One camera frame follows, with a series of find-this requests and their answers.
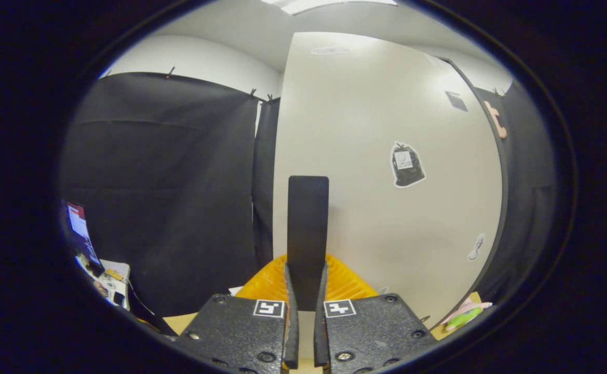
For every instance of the light grey cabinet door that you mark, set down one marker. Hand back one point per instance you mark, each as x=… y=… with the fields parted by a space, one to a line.
x=386 y=234

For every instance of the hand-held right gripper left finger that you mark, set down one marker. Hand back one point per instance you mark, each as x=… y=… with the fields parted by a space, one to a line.
x=230 y=332

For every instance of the large ceiling light panel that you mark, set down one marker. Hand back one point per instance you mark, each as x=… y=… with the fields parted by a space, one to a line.
x=329 y=4

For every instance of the pink and green plush toy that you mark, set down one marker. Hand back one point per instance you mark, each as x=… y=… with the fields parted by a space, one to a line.
x=464 y=317

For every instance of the black backdrop cloth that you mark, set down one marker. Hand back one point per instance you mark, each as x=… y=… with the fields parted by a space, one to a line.
x=168 y=182

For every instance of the computer monitor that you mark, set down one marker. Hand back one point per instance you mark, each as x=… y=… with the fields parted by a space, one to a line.
x=82 y=234

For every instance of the white cluttered side table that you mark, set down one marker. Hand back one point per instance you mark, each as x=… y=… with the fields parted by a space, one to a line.
x=113 y=283

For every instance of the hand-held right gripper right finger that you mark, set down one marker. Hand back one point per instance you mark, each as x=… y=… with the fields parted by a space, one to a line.
x=376 y=332

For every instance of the dark grey cabinet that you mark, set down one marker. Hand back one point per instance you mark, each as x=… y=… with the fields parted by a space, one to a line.
x=501 y=218

